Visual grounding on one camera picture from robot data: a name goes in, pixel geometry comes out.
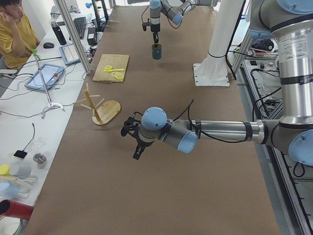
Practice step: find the red cylinder bottle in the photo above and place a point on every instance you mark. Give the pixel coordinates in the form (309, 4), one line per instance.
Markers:
(15, 209)

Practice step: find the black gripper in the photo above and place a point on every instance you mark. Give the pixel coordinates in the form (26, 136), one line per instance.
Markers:
(154, 28)
(142, 143)

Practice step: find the black computer mouse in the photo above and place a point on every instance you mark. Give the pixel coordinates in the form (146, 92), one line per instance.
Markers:
(48, 45)

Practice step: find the blue teach pendant tablet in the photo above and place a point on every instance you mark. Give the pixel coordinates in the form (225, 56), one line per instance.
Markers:
(51, 74)

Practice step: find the aluminium frame post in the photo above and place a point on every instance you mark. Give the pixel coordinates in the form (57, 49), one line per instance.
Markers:
(61, 4)

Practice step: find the black keyboard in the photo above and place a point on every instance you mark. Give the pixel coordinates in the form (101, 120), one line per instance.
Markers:
(80, 25)

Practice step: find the grey cup lying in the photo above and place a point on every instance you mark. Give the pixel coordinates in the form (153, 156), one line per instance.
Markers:
(20, 171)

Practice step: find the black power adapter box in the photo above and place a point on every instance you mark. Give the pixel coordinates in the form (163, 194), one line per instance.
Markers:
(92, 36)

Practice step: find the metal stand with green clip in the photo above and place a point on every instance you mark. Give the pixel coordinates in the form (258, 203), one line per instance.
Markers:
(50, 104)

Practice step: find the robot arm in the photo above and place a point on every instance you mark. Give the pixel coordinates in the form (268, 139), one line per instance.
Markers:
(174, 14)
(290, 22)

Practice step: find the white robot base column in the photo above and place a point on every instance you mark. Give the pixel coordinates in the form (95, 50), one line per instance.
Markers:
(212, 71)

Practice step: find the black square sensor pad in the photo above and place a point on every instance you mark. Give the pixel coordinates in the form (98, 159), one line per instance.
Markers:
(21, 154)

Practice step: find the blue mug yellow inside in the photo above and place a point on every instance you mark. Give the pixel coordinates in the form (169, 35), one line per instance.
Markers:
(156, 51)

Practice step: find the yellow plastic knife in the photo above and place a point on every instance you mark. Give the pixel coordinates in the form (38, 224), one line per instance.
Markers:
(115, 70)

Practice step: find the light blue cup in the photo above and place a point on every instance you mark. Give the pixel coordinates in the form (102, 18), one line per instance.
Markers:
(8, 190)

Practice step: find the wooden cup storage rack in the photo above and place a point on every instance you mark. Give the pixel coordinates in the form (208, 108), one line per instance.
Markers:
(103, 112)

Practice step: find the small metal cup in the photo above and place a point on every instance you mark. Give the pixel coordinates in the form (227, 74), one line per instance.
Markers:
(40, 159)

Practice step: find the black water bottle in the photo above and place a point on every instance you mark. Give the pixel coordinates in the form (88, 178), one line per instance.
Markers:
(58, 33)

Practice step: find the yellow cup lying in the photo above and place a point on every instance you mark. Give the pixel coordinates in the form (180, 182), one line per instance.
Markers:
(4, 169)

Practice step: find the wooden cutting board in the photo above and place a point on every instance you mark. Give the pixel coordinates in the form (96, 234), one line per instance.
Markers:
(117, 61)

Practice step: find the person in yellow shirt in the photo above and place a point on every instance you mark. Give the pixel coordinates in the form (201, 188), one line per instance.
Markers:
(17, 36)

